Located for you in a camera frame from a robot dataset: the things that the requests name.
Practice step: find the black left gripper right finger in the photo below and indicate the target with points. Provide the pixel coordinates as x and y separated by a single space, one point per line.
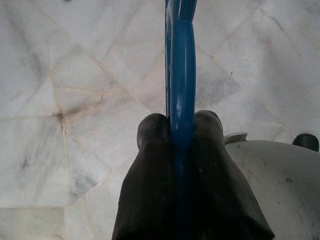
212 180

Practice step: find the blue plastic hanger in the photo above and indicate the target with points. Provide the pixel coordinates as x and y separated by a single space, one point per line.
181 75

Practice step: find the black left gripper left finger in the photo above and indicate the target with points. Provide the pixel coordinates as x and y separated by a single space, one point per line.
150 180

